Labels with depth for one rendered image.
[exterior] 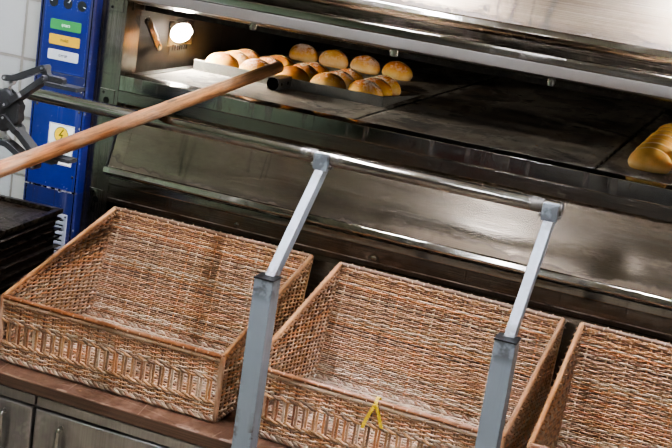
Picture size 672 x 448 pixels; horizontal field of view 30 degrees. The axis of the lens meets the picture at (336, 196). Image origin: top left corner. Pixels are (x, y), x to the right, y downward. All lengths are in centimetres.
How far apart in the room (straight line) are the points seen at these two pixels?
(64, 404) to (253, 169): 73
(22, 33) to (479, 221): 128
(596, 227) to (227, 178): 90
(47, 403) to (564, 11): 140
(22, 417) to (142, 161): 73
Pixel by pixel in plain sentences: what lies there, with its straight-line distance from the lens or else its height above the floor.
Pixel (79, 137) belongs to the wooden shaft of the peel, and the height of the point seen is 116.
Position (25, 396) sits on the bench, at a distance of 284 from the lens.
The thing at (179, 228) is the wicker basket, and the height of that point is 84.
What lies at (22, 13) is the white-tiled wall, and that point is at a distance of 334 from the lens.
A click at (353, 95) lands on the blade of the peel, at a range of 328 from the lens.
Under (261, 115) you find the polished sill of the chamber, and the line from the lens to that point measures 303.
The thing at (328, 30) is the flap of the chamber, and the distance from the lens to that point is 279.
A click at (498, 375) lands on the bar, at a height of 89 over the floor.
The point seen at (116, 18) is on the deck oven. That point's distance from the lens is 320.
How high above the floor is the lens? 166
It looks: 13 degrees down
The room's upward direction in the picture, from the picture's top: 9 degrees clockwise
